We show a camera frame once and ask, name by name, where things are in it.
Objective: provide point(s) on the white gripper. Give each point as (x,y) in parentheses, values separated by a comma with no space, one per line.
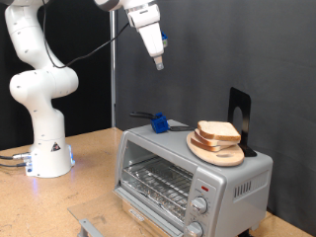
(152,39)

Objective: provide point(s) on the spatula with blue block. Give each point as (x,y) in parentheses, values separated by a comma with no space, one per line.
(160,124)

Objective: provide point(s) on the glass toaster oven door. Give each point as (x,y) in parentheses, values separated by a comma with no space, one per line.
(98,210)

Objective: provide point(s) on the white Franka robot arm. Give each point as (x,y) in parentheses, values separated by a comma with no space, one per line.
(46,131)

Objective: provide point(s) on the silver toaster oven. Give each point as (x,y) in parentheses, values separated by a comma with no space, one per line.
(217,184)

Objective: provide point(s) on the silver oven knob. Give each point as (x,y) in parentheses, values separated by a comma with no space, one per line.
(194,229)
(199,205)

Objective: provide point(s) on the vertical metal pole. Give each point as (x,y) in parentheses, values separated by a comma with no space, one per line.
(113,82)

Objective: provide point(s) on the black metal bookend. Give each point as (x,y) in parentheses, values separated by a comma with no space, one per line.
(238,98)

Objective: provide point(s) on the round wooden board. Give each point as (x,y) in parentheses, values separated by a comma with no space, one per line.
(223,158)

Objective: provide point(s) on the wrist camera on blue mount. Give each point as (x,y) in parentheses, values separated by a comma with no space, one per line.
(164,39)

